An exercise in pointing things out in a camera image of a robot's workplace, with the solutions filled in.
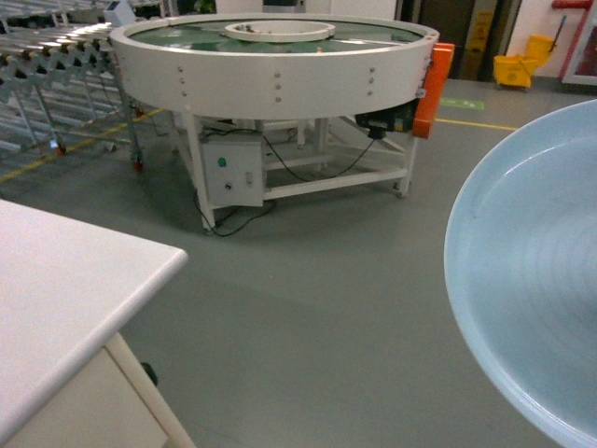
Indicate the light blue round plate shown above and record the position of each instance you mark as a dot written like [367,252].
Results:
[520,271]

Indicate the white control box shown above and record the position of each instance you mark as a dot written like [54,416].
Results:
[233,167]

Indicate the white round rotary conveyor table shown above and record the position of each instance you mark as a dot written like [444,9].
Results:
[332,97]

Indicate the orange motor cover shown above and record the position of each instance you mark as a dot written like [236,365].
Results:
[435,79]

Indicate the yellow mop bucket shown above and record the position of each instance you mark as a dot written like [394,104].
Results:
[517,71]

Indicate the expandable roller conveyor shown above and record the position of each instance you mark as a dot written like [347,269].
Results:
[59,81]

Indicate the yellow wet floor sign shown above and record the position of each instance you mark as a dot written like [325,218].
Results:
[476,43]

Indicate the white table cabinet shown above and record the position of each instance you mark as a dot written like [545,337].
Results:
[68,378]

